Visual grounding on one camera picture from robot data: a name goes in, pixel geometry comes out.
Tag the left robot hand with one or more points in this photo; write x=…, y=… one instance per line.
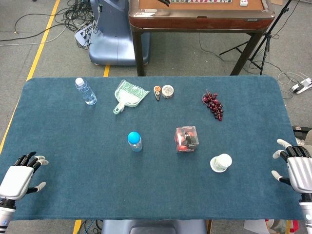
x=17, y=178

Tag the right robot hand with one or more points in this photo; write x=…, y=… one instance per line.
x=301, y=170

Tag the white paper cup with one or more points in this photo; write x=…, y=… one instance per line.
x=220, y=162

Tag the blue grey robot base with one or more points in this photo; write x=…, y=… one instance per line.
x=112, y=36

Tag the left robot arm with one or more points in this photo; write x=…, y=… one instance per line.
x=6, y=214

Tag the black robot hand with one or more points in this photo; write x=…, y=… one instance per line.
x=165, y=2

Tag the black floor box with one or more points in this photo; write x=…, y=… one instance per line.
x=301, y=132

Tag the white paper sheet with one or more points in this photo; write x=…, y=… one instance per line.
x=256, y=226

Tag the blue table cloth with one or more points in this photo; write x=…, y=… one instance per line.
x=97, y=175

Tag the red grape bunch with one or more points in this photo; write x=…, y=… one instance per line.
x=214, y=104

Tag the clear bottle white cap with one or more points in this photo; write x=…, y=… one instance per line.
x=86, y=93

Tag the clear box red black toy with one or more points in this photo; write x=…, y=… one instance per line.
x=186, y=140

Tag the small bottle blue cap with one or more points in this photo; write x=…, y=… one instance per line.
x=134, y=138

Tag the green white dustpan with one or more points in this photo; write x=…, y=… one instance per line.
x=128, y=96

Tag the black tripod stand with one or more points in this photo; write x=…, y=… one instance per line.
x=267, y=36

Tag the grey robot chassis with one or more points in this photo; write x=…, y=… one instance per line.
x=153, y=228

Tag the white power strip with plugs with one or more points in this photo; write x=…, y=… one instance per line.
x=81, y=35

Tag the orange correction tape dispenser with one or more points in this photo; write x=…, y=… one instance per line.
x=157, y=91

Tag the single white mahjong tile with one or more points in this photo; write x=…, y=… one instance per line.
x=243, y=2

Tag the brown mahjong table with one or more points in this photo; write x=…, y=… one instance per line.
x=195, y=22

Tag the mahjong tile row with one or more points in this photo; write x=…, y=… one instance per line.
x=200, y=1

